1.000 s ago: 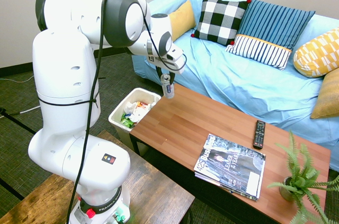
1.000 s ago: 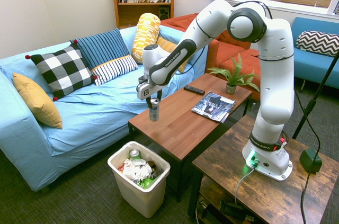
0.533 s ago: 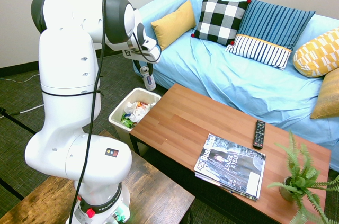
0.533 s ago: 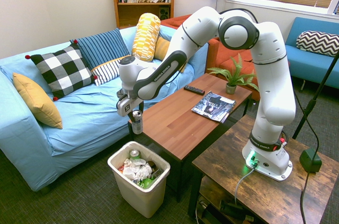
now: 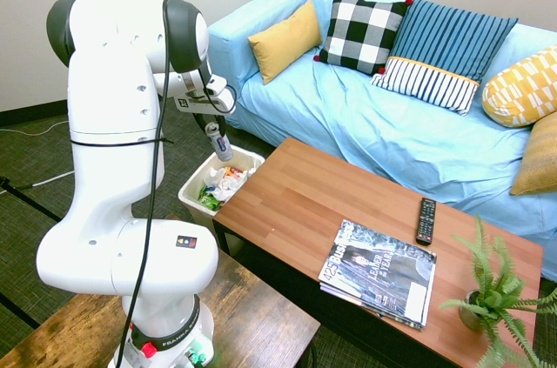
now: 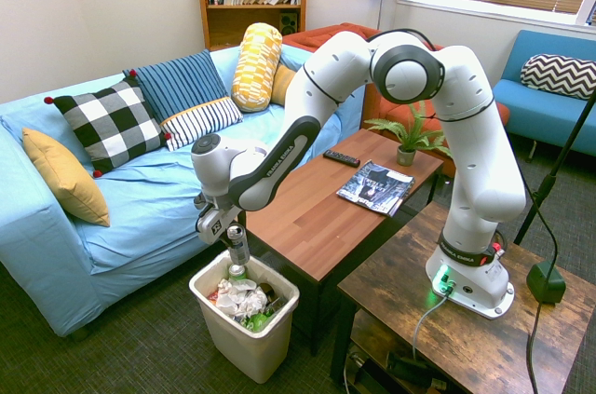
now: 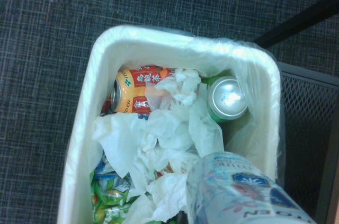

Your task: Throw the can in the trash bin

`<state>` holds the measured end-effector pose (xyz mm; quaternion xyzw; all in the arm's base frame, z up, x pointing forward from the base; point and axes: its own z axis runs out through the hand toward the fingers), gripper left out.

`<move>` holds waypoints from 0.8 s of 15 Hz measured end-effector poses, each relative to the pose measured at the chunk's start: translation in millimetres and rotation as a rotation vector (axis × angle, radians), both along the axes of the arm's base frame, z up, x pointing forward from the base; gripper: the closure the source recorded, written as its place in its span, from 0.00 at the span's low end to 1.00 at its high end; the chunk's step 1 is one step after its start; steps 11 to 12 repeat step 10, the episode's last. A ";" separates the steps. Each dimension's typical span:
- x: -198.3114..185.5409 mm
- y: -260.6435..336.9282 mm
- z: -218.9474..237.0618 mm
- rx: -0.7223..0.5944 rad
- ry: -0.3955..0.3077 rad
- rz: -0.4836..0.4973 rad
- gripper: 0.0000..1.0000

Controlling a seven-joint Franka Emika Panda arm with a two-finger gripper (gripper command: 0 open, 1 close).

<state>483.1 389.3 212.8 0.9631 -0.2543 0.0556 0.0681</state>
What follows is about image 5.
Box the plain mustard yellow pillow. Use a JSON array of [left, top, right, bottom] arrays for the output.
[[247, 0, 324, 85]]

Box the black TV remote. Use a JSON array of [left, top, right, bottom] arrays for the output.
[[414, 197, 438, 247]]

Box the blue striped pillow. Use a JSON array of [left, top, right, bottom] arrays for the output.
[[369, 0, 520, 117]]

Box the white floor cable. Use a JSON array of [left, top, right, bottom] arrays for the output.
[[0, 118, 76, 190]]

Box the black white checkered pillow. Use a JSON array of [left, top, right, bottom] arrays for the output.
[[312, 0, 414, 77]]

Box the potted green fern plant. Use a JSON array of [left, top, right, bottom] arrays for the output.
[[439, 214, 557, 368]]

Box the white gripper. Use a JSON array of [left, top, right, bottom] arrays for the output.
[[173, 84, 238, 136]]

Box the rustic wooden robot table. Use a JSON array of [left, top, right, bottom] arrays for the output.
[[0, 213, 321, 368]]

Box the yellow white patterned bolster pillow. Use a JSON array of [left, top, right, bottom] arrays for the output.
[[481, 44, 557, 129]]

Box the green plastic wrapper trash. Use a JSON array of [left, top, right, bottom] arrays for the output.
[[198, 184, 224, 212]]

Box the crumpled white paper trash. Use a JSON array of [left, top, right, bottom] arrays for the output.
[[207, 166, 245, 203]]

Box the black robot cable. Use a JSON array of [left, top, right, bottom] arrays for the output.
[[114, 0, 238, 368]]

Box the brown wooden coffee table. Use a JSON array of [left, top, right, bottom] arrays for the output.
[[211, 137, 545, 368]]

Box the mustard ribbed pillow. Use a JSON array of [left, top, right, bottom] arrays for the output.
[[509, 111, 557, 197]]

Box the light blue sofa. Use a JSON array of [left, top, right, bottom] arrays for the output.
[[207, 0, 557, 283]]

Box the silver blue drink can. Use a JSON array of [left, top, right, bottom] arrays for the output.
[[204, 122, 234, 164]]

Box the black camera tripod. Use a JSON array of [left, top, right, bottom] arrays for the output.
[[0, 175, 63, 224]]

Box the business magazine stack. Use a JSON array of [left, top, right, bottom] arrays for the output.
[[318, 218, 438, 331]]

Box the cream plastic trash bin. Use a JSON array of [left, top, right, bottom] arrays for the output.
[[178, 144, 266, 256]]

